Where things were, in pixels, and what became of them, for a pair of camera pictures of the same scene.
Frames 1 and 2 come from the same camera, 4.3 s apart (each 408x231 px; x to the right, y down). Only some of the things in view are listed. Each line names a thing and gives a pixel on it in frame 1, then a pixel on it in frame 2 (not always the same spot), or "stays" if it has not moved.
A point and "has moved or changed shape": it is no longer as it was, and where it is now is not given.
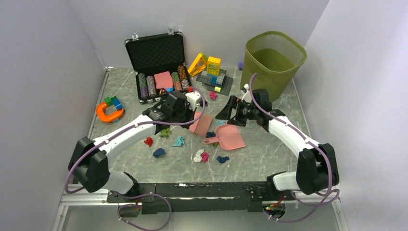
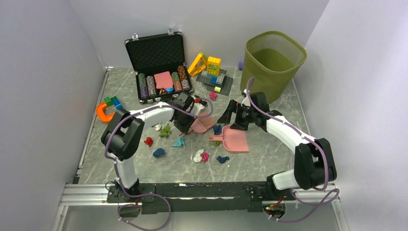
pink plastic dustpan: (228, 137) has moved or changed shape
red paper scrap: (148, 141) stays
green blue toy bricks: (113, 101) stays
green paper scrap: (165, 133) stays
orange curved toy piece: (108, 117) stays
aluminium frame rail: (81, 198) stays
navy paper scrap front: (222, 160) stays
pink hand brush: (202, 126) has moved or changed shape
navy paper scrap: (210, 134) -> (217, 129)
